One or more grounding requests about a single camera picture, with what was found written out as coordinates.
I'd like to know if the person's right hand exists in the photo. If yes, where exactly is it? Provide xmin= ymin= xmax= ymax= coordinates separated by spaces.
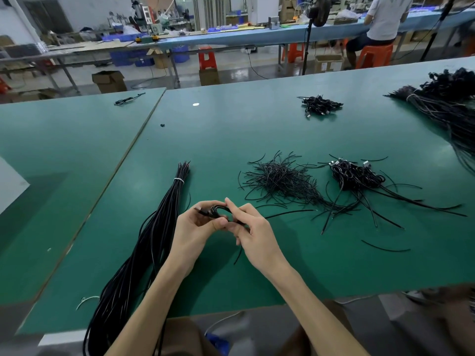
xmin=224 ymin=197 xmax=292 ymax=282

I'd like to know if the person's left hand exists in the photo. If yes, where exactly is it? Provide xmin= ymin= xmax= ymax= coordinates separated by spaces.
xmin=167 ymin=200 xmax=230 ymax=277

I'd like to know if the pile of black wire ties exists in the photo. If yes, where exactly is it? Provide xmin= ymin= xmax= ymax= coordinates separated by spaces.
xmin=237 ymin=150 xmax=335 ymax=216

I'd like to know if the long black cable bundle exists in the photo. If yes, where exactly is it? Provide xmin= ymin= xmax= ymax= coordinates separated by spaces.
xmin=83 ymin=161 xmax=191 ymax=356

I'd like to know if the small pile of knotted cables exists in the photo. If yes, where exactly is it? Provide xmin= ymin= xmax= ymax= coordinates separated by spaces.
xmin=297 ymin=95 xmax=344 ymax=119

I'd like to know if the small cable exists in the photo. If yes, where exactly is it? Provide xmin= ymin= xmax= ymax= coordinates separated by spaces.
xmin=113 ymin=91 xmax=146 ymax=107

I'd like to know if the large heap of black cables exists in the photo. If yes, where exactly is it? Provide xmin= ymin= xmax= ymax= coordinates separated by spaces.
xmin=386 ymin=67 xmax=475 ymax=177

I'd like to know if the person's left forearm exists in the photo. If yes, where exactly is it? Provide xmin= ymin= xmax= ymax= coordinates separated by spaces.
xmin=104 ymin=257 xmax=195 ymax=356

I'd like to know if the person's right forearm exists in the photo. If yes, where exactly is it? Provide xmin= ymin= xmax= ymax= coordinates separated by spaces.
xmin=266 ymin=263 xmax=371 ymax=356

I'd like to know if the person's right leg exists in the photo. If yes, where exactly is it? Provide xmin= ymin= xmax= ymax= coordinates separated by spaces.
xmin=438 ymin=287 xmax=475 ymax=356

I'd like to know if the blue plastic item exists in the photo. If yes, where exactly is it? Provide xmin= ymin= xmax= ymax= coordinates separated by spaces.
xmin=206 ymin=333 xmax=231 ymax=356

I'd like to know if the small cardboard box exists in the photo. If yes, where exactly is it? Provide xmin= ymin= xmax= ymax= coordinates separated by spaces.
xmin=199 ymin=68 xmax=221 ymax=86

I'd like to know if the open cardboard box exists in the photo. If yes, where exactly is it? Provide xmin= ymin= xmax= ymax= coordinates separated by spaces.
xmin=92 ymin=70 xmax=128 ymax=94

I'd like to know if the red plastic stool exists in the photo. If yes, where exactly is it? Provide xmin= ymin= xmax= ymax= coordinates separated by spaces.
xmin=197 ymin=46 xmax=218 ymax=71

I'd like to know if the large white box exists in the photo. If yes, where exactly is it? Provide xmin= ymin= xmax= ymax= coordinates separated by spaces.
xmin=0 ymin=155 xmax=31 ymax=216

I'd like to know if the long blue workbench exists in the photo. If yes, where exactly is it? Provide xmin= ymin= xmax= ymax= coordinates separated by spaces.
xmin=134 ymin=11 xmax=475 ymax=50

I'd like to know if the black fan on stand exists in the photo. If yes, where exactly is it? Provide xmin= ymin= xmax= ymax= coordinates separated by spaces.
xmin=300 ymin=0 xmax=332 ymax=76

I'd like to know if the black tripod stand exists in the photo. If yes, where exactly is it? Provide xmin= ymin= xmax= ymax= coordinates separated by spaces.
xmin=422 ymin=0 xmax=463 ymax=62

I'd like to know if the white wire loop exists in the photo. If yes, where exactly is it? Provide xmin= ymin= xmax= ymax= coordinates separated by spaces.
xmin=76 ymin=295 xmax=100 ymax=310

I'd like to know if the loose black wire tie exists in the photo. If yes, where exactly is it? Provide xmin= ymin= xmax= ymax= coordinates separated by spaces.
xmin=361 ymin=239 xmax=411 ymax=254

